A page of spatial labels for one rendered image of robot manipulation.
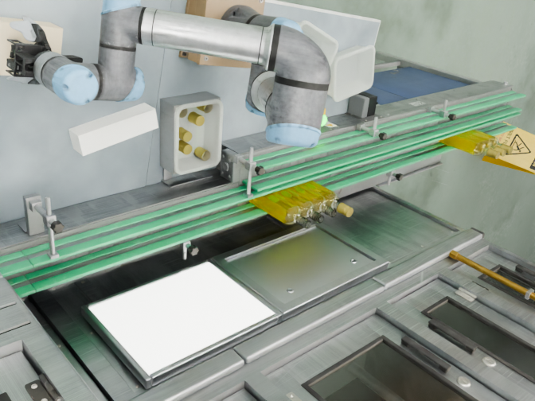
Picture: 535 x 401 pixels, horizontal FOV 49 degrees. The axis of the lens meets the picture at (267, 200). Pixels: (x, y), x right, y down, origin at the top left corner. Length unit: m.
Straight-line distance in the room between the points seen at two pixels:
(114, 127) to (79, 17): 0.30
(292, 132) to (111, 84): 0.38
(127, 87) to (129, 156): 0.56
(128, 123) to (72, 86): 0.52
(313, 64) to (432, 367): 0.87
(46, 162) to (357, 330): 0.98
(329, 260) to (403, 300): 0.26
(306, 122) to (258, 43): 0.19
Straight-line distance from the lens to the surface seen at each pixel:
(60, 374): 0.97
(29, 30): 1.47
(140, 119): 1.72
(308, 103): 1.22
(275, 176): 1.99
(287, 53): 1.21
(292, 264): 1.86
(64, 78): 1.21
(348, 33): 2.30
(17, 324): 1.08
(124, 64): 1.27
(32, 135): 1.66
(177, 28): 1.24
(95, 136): 1.67
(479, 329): 1.85
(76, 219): 1.71
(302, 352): 1.60
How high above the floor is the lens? 2.21
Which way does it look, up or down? 40 degrees down
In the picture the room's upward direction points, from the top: 121 degrees clockwise
